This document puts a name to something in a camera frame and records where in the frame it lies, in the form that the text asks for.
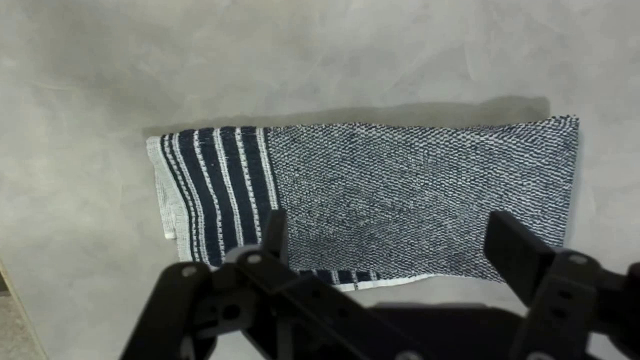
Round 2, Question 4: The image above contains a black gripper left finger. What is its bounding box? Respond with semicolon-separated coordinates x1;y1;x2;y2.
118;208;427;360

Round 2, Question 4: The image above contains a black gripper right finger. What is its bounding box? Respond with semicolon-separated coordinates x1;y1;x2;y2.
483;209;640;360

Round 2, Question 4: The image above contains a blue striped dish towel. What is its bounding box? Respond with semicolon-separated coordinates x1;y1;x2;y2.
144;114;580;294

